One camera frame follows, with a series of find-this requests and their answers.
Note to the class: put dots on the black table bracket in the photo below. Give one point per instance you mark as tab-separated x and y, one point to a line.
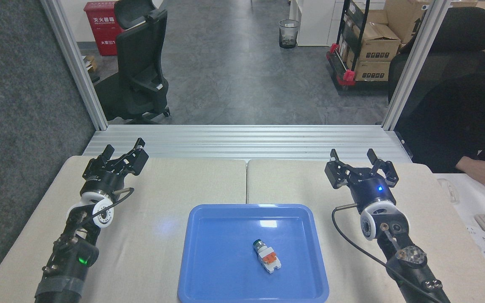
404	145

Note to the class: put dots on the cardboard box with open flap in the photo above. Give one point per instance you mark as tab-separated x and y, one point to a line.
379	44

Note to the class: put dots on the white cabinet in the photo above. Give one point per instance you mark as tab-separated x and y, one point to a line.
314	21

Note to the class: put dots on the black cart with red corners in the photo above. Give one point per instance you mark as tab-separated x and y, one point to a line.
343	63

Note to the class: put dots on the silver aluminium table rail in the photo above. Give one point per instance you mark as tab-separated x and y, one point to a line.
246	143

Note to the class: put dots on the black mesh waste bin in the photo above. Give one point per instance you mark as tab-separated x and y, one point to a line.
289	33

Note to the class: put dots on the red fire extinguisher box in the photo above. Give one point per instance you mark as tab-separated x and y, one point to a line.
101	29

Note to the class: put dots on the black wide-back office chair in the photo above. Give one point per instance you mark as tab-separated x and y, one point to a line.
457	42

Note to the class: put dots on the black office chair with headrest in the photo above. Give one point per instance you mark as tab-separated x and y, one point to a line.
139	63

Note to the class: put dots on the white orange switch part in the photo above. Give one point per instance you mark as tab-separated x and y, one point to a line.
267	257

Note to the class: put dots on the blue plastic tray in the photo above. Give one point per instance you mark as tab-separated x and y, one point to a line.
225	269

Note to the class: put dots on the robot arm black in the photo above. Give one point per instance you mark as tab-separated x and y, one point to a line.
411	273
70	261

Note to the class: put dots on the large cardboard box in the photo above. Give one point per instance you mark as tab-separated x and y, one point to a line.
406	19

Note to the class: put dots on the silver aluminium post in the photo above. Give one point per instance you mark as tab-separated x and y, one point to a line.
415	63
74	63

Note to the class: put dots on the small printed cardboard box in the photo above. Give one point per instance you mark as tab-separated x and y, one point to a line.
371	70

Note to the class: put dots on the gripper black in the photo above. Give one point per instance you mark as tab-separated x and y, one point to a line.
371	191
103	182

